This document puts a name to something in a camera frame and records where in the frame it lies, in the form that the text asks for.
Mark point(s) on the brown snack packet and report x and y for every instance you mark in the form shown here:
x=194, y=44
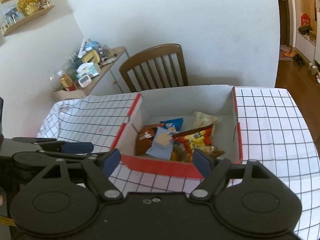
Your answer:
x=143, y=145

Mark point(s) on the red hanging decoration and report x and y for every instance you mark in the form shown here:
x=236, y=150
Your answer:
x=305, y=20

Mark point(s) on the pale cream snack packet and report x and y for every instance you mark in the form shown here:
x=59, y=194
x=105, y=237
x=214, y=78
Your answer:
x=203, y=121

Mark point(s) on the small photo stand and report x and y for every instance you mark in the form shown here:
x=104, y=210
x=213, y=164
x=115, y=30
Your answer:
x=12, y=13

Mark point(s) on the white kitchen timer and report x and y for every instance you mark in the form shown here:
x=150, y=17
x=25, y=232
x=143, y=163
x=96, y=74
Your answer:
x=84, y=81

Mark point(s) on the small yellow snack packet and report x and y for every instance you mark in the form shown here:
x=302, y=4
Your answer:
x=176, y=155

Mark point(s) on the patterned doormat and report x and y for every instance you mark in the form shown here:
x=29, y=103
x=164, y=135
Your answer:
x=282, y=56

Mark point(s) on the wooden wall shelf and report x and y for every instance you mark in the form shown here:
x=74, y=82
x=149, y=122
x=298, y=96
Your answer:
x=32, y=18

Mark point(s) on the dark brown door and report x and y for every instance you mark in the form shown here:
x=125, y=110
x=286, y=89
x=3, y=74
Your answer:
x=283, y=17

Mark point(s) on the yellow box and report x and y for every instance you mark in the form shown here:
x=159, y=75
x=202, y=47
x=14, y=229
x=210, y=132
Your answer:
x=91, y=57

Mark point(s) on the small dark figurine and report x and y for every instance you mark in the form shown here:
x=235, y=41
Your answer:
x=45, y=2

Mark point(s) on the orange drink bottle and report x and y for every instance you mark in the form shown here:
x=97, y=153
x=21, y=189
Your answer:
x=67, y=82

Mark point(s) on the red cardboard box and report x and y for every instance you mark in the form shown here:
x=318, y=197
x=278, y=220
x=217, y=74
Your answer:
x=162, y=169

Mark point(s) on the white lower cabinet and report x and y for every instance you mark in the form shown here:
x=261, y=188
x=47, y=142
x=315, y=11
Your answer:
x=303, y=46

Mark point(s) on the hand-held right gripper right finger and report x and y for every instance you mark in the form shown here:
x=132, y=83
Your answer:
x=202, y=162

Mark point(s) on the orange slippers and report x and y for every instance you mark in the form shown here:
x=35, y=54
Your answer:
x=290, y=54

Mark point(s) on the white tube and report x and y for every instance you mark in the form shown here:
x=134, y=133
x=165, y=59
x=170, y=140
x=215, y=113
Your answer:
x=83, y=48

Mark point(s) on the pale tissue pack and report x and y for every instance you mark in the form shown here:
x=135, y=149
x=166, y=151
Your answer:
x=88, y=69

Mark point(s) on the red and yellow snack packet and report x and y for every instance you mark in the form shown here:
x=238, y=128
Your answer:
x=197, y=140

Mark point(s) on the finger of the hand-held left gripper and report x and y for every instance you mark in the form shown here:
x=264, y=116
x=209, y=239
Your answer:
x=32, y=140
x=77, y=147

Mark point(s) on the golden ornament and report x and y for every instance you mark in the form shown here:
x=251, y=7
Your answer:
x=28, y=1

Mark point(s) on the white checkered tablecloth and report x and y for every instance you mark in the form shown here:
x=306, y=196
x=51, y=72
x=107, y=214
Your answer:
x=270, y=130

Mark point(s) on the dark shoes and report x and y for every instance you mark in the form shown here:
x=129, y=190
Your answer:
x=299, y=60

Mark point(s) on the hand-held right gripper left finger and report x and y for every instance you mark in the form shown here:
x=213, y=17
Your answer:
x=111, y=162

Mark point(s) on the wooden side table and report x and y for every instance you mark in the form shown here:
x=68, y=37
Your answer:
x=110, y=67

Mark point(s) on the clear glass dome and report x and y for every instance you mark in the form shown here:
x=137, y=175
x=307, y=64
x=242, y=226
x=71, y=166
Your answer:
x=56, y=75

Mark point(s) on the small blue globe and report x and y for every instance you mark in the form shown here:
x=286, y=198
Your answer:
x=92, y=45

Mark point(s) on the wooden slat-back chair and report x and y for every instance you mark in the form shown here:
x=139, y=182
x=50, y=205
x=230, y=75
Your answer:
x=150, y=55

